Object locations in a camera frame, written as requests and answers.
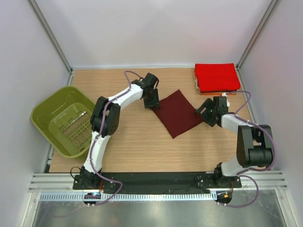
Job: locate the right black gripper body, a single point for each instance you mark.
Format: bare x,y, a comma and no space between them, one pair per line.
207,115

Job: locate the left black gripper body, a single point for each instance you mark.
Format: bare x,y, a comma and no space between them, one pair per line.
150,97

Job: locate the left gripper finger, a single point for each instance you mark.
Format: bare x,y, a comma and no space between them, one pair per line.
156,98
148,103

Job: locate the dark red t shirt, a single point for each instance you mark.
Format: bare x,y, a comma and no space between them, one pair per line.
177,114

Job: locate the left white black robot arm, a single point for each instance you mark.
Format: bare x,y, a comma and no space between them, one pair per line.
105,120

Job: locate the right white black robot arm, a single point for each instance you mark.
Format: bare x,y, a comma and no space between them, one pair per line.
254,149

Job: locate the folded orange t shirt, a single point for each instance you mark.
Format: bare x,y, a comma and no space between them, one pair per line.
213,93

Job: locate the folded bright red t shirt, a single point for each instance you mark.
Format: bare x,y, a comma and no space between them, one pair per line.
217,77

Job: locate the folded beige t shirt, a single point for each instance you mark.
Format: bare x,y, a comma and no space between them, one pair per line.
196,82

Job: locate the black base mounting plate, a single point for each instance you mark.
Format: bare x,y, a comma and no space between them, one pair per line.
157,183

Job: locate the olive green plastic basket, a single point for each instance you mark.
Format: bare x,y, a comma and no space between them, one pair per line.
64,120

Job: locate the slotted grey cable duct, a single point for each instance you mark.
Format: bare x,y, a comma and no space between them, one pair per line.
94,196

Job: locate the left aluminium frame post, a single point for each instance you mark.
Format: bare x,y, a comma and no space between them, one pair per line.
45,26

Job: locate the aluminium frame post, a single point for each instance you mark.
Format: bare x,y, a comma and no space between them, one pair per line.
45,26
273,4

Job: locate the right aluminium frame post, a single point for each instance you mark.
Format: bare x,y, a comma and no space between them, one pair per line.
273,4

